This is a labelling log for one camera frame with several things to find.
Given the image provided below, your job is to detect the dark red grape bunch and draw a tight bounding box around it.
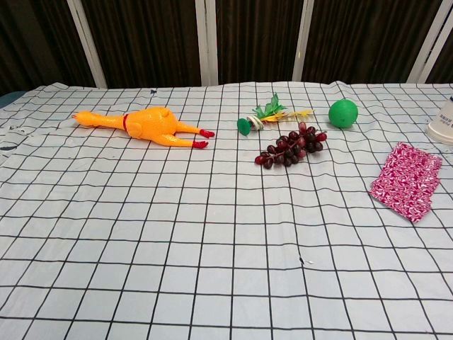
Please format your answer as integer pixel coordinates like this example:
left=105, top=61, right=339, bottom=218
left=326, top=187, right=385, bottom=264
left=254, top=122, right=328, bottom=169

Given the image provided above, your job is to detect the checked white tablecloth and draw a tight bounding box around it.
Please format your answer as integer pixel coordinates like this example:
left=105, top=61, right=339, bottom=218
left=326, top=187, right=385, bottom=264
left=0, top=80, right=453, bottom=340

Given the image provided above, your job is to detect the white lidded jar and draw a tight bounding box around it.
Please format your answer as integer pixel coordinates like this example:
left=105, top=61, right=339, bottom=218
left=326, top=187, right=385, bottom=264
left=425, top=95, right=453, bottom=145

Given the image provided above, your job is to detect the green ball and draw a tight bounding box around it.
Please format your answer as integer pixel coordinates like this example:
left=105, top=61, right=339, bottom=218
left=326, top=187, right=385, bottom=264
left=328, top=99, right=359, bottom=129

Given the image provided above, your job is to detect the yellow rubber chicken toy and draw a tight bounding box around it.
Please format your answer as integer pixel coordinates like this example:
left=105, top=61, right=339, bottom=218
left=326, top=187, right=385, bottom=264
left=73, top=107, right=216, bottom=149

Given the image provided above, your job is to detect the white frame post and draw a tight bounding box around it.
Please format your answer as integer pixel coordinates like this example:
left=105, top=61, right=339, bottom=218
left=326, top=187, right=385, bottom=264
left=289, top=0, right=316, bottom=84
left=419, top=0, right=453, bottom=84
left=194, top=0, right=219, bottom=86
left=66, top=0, right=108, bottom=88

